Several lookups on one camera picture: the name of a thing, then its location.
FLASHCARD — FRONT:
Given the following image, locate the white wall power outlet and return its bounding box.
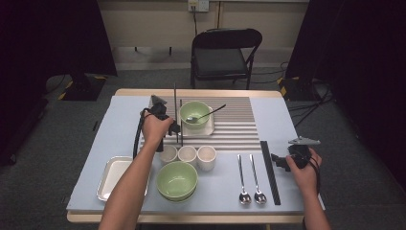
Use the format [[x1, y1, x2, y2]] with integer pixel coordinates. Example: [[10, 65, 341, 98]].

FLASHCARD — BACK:
[[187, 0, 210, 13]]

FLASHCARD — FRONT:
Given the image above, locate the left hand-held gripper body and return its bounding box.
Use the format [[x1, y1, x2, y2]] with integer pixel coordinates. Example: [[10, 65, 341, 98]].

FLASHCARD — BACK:
[[148, 94, 174, 123]]

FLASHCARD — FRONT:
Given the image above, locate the black curtain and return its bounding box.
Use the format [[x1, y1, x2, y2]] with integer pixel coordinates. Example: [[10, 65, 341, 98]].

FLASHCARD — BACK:
[[0, 0, 119, 167], [284, 0, 406, 193]]

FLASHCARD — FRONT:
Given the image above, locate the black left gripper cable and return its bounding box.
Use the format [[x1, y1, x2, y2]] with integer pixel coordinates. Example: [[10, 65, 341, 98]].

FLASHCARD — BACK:
[[132, 107, 152, 160]]

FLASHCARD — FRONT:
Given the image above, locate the bundle of black floor cables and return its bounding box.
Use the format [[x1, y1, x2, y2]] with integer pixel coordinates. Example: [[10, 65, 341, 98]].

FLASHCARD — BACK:
[[250, 61, 336, 128]]

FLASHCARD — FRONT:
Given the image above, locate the black taped stand base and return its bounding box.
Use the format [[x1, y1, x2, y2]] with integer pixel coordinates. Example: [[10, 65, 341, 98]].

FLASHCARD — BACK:
[[57, 74, 108, 103], [277, 76, 320, 103]]

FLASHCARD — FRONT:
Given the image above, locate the person's right hand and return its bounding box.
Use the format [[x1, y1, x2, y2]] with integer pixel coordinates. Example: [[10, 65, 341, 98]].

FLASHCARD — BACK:
[[284, 148, 323, 196]]

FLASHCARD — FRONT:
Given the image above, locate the grey round floor base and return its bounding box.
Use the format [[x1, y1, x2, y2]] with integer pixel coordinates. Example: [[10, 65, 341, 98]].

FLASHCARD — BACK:
[[45, 74, 72, 95]]

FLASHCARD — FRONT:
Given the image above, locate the black folding chair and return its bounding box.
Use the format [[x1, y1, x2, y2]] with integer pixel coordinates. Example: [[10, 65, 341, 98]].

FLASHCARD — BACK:
[[190, 28, 263, 90]]

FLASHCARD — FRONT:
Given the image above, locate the light blue table mat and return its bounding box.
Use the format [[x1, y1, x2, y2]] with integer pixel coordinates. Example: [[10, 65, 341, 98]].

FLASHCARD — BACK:
[[66, 95, 327, 215]]

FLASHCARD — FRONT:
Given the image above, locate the white cup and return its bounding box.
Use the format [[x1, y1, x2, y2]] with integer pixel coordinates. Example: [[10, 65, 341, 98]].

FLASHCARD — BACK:
[[159, 145, 179, 164], [177, 145, 198, 164], [196, 145, 217, 173]]

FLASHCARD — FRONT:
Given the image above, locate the metal spoon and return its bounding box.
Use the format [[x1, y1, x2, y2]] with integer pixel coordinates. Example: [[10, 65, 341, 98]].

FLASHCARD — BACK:
[[237, 153, 253, 206], [249, 153, 268, 205], [185, 103, 227, 125]]

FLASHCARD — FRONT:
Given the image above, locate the row of black chopsticks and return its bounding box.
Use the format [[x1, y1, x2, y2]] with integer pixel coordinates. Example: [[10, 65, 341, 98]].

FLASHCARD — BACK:
[[259, 140, 282, 206]]

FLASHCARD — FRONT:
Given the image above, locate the grey striped placemat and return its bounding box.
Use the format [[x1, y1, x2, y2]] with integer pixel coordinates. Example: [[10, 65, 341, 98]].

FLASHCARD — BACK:
[[139, 96, 262, 151]]

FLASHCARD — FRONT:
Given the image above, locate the person's left hand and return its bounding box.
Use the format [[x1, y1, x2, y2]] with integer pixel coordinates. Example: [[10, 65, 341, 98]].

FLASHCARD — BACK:
[[140, 109, 175, 149]]

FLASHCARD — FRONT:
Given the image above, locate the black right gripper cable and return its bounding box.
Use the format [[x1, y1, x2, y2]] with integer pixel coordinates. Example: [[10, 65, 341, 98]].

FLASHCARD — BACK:
[[310, 155, 324, 196]]

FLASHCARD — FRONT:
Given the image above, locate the slim black chopstick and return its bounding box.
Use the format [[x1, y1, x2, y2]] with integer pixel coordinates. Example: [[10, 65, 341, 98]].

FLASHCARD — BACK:
[[173, 81, 179, 144], [179, 99, 185, 148]]

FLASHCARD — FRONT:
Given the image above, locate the black outlet cable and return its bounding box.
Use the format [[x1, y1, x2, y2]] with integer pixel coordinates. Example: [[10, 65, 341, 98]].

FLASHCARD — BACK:
[[191, 4, 199, 36]]

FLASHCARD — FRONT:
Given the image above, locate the green bowl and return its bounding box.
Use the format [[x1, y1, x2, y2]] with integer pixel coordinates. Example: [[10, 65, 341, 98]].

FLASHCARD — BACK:
[[155, 160, 199, 199], [178, 101, 212, 130], [159, 191, 198, 203]]

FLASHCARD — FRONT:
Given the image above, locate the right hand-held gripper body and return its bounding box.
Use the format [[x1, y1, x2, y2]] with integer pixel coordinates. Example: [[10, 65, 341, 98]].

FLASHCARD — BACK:
[[287, 136, 322, 170]]

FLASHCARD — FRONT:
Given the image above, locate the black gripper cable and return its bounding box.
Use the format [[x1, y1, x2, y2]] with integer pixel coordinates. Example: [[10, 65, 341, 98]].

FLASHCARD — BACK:
[[132, 107, 152, 160], [310, 155, 324, 196]]

